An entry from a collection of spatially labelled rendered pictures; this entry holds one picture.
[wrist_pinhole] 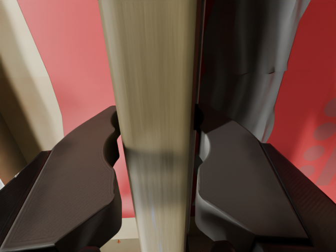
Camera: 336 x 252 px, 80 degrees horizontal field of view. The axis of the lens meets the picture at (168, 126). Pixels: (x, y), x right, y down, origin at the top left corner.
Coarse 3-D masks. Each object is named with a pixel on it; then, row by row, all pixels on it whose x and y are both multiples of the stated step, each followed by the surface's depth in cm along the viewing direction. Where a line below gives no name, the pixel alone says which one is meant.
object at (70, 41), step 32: (32, 0) 14; (64, 0) 14; (96, 0) 14; (320, 0) 15; (32, 32) 15; (64, 32) 15; (96, 32) 15; (320, 32) 16; (64, 64) 16; (96, 64) 16; (288, 64) 17; (320, 64) 17
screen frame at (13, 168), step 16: (0, 128) 18; (0, 144) 18; (16, 144) 20; (0, 160) 18; (16, 160) 20; (0, 176) 18; (112, 240) 30; (128, 240) 30; (192, 240) 30; (208, 240) 30
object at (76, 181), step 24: (96, 120) 10; (72, 144) 8; (96, 144) 8; (48, 168) 7; (72, 168) 7; (96, 168) 7; (48, 192) 6; (72, 192) 6; (96, 192) 6; (24, 216) 6; (48, 216) 5; (72, 216) 5; (96, 216) 6; (120, 216) 7; (24, 240) 5; (48, 240) 5; (72, 240) 5; (96, 240) 6
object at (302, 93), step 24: (288, 72) 17; (312, 72) 18; (72, 96) 18; (96, 96) 18; (288, 96) 19; (312, 96) 19; (72, 120) 19; (288, 120) 20; (312, 120) 20; (120, 144) 21; (288, 144) 22; (120, 168) 23; (120, 192) 25; (192, 192) 26
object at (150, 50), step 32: (128, 0) 5; (160, 0) 5; (192, 0) 5; (128, 32) 6; (160, 32) 6; (192, 32) 6; (128, 64) 6; (160, 64) 6; (192, 64) 6; (128, 96) 7; (160, 96) 7; (192, 96) 7; (128, 128) 8; (160, 128) 8; (192, 128) 8; (128, 160) 9; (160, 160) 8; (160, 192) 9; (160, 224) 11
